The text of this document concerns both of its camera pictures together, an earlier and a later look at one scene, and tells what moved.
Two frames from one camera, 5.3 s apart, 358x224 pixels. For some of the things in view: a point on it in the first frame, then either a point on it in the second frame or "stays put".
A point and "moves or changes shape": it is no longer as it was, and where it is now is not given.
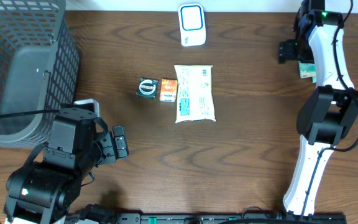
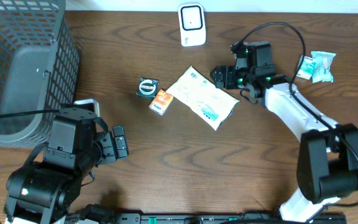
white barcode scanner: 192,25 stays put
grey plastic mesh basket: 29,61 stays put
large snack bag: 194,93 moves or changes shape
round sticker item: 148,88 stays put
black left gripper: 119,142 stays put
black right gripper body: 296,48 → 232,76
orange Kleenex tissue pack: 168,90 → 161,102
